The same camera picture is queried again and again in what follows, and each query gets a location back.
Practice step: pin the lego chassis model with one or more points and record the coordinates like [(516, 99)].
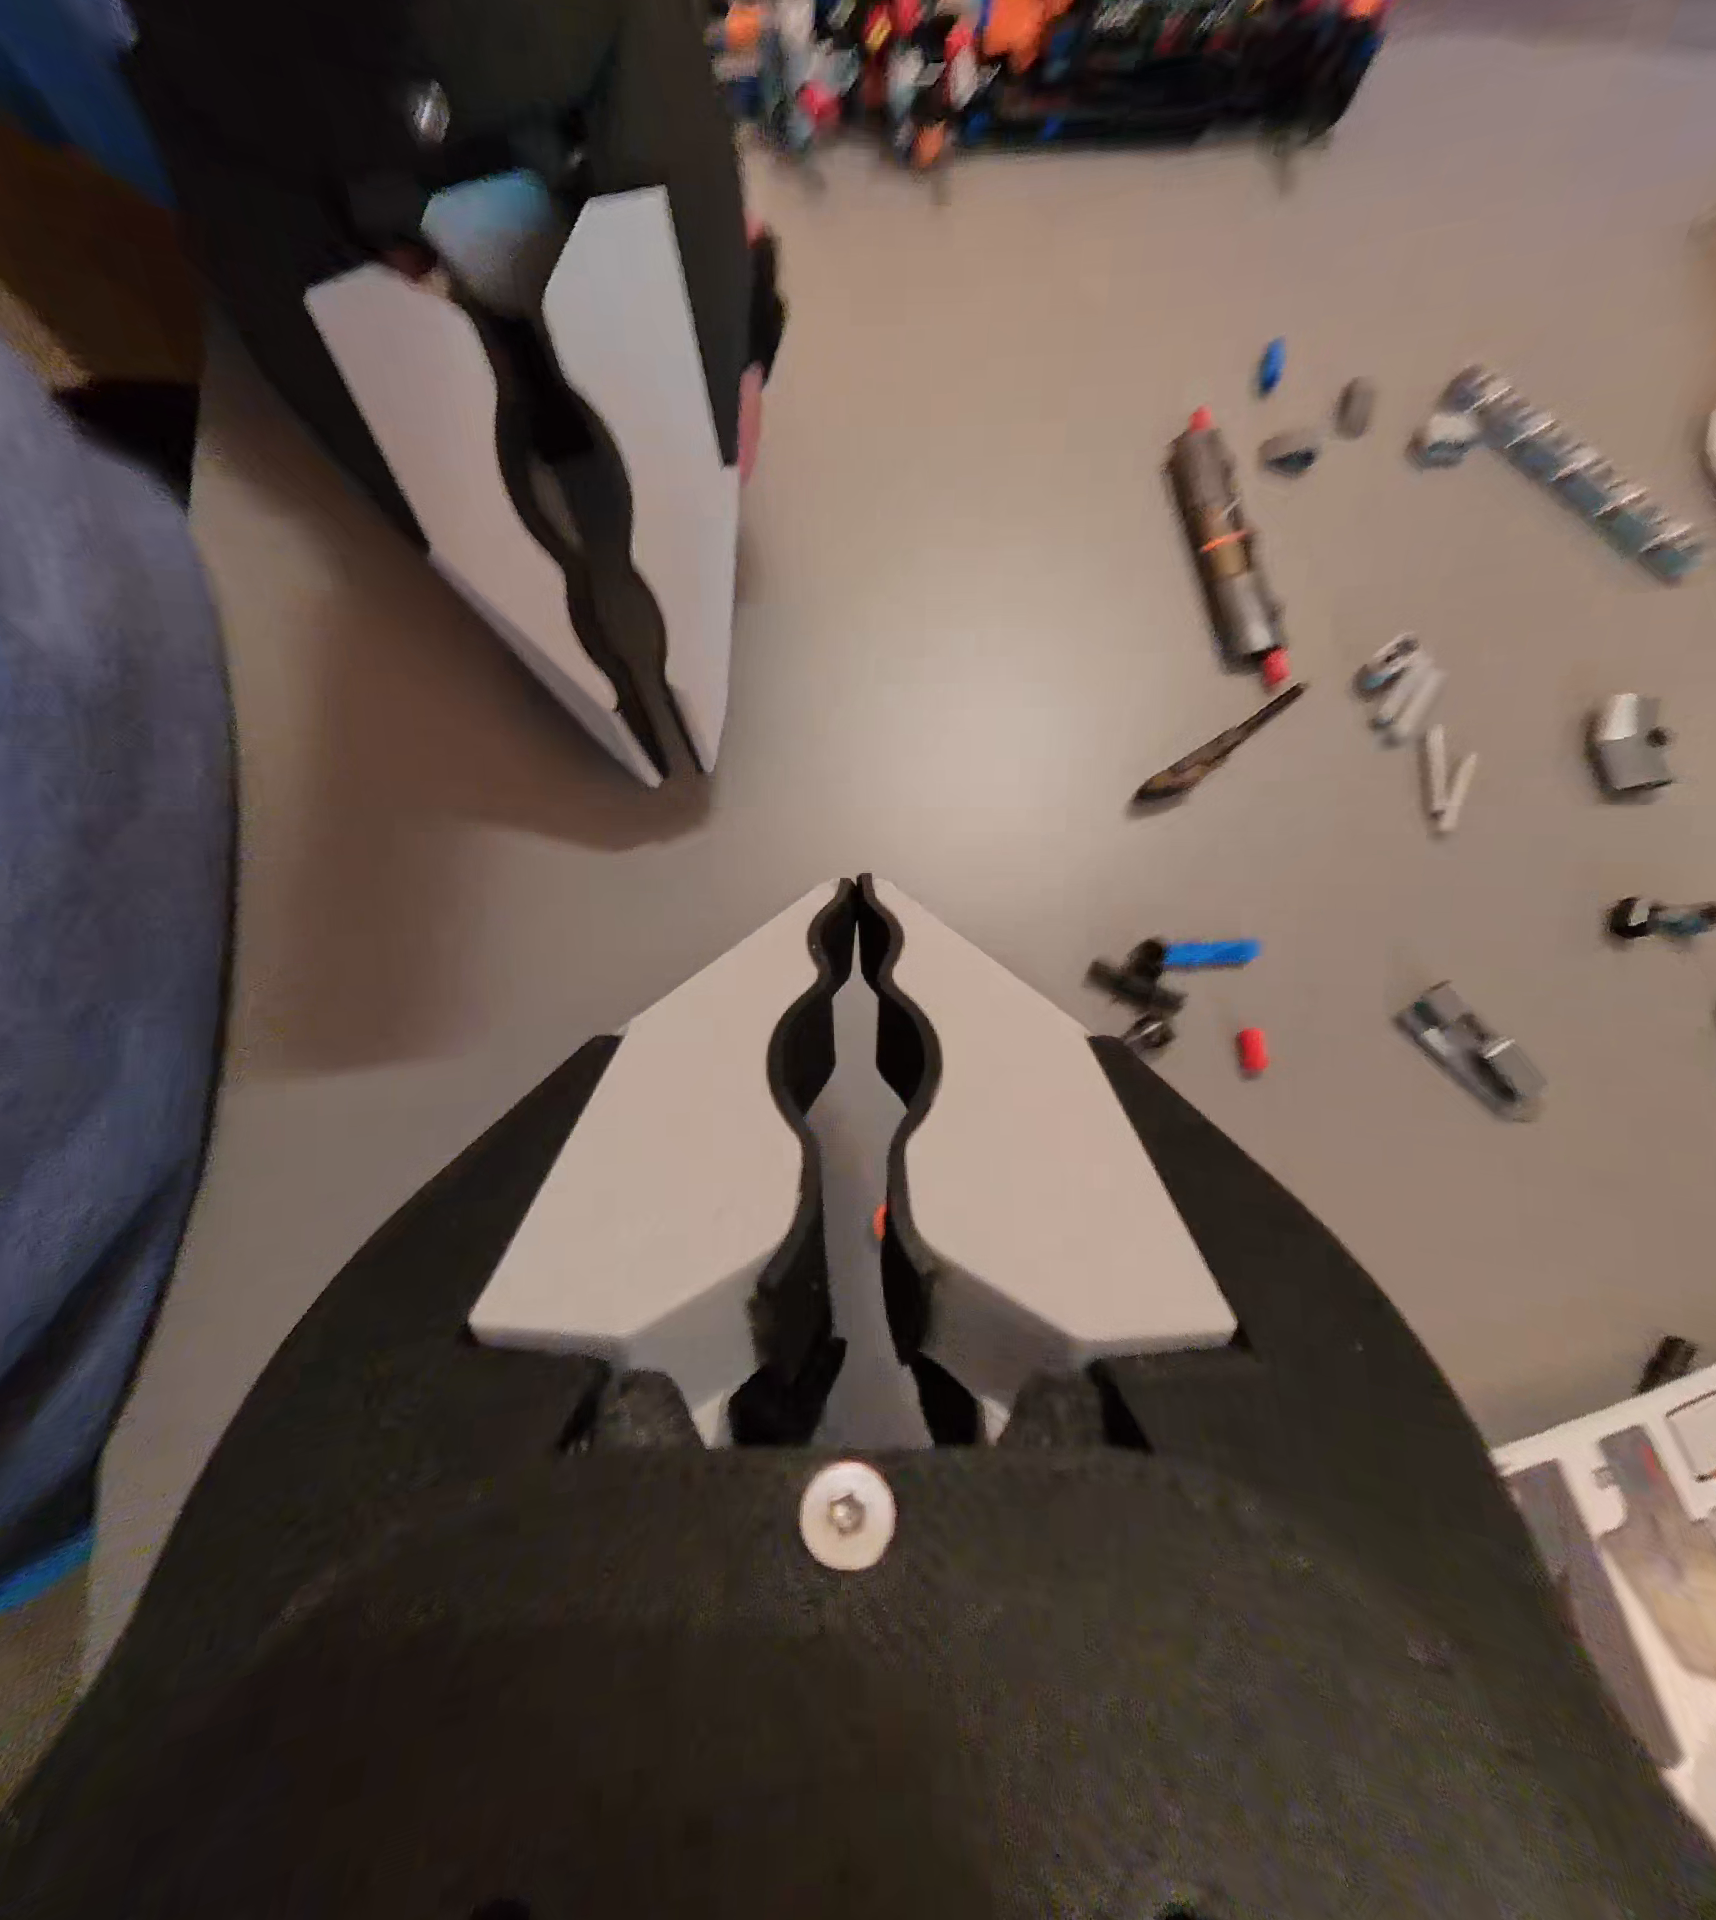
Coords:
[(1066, 57)]

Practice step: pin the black lego shock absorber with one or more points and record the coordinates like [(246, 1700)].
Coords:
[(1224, 540)]

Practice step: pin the short black lego piece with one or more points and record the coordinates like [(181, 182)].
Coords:
[(1671, 1361)]

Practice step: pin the light grey lego axle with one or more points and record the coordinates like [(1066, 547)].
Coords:
[(1406, 691), (1420, 708), (1436, 769), (1457, 791)]

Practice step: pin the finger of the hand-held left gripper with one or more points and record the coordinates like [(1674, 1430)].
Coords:
[(437, 446), (664, 446)]

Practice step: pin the blue-grey two-hole lego beam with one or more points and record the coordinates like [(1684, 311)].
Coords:
[(1386, 665)]

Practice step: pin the person's left hand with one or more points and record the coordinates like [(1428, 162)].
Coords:
[(748, 421)]

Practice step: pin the long blue lego pin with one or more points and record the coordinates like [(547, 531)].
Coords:
[(1209, 951)]

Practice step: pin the person's left forearm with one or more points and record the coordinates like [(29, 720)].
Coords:
[(34, 71)]

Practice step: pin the sticker sheet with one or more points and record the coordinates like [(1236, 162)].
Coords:
[(1671, 1573)]

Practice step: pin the black lego cross connector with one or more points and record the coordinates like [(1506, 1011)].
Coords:
[(1127, 969)]

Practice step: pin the long grey lego beam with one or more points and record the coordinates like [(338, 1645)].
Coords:
[(1579, 471)]

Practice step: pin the small light grey lego beam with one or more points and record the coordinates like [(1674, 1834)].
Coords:
[(1440, 433)]

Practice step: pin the black lego clip piece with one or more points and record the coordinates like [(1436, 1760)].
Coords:
[(1665, 918)]

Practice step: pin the dark grey curved lego piece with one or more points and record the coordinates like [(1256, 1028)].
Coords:
[(1352, 406), (1292, 446)]

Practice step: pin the wooden post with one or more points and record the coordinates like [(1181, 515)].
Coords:
[(49, 268)]

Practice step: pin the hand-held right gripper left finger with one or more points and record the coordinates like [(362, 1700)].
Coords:
[(619, 1197)]

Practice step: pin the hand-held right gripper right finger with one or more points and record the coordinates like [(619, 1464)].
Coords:
[(1080, 1197)]

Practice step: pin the grey lego panel piece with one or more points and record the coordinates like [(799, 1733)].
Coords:
[(1633, 749)]

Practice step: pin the small blue lego pin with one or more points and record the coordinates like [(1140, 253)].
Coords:
[(1272, 365)]

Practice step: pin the small black lego connector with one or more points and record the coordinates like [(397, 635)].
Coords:
[(1148, 1034)]

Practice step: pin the black blade piece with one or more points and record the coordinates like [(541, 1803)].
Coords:
[(1219, 749)]

